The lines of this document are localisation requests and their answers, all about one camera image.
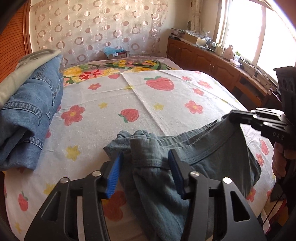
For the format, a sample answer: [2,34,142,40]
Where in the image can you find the teal grey pants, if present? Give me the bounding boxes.
[104,116,261,240]

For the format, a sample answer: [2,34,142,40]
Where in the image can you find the right hand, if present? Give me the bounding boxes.
[272,142,296,179]

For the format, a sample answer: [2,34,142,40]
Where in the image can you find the wooden side cabinet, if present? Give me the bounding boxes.
[166,38,282,110]

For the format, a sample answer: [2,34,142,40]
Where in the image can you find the white strawberry flower blanket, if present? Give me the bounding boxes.
[4,69,278,241]

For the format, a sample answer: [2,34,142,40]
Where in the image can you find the cardboard box on cabinet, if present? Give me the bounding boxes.
[184,33,207,47]

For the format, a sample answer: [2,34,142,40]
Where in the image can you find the folded blue jeans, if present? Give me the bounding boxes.
[1,55,63,171]

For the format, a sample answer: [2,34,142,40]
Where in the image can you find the large floral bedspread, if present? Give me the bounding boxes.
[61,56,181,86]

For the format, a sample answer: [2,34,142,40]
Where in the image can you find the cardboard box with blue cloth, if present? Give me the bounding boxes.
[103,47,127,59]

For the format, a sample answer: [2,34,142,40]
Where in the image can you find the folded beige garment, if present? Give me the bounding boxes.
[0,49,61,108]

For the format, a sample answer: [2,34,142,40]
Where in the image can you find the circle patterned sheer curtain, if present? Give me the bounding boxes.
[29,0,169,69]

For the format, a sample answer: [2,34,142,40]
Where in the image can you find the wooden louvered wardrobe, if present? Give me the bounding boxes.
[1,1,32,80]

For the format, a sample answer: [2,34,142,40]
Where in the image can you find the window with wooden frame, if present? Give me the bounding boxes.
[216,1,295,82]

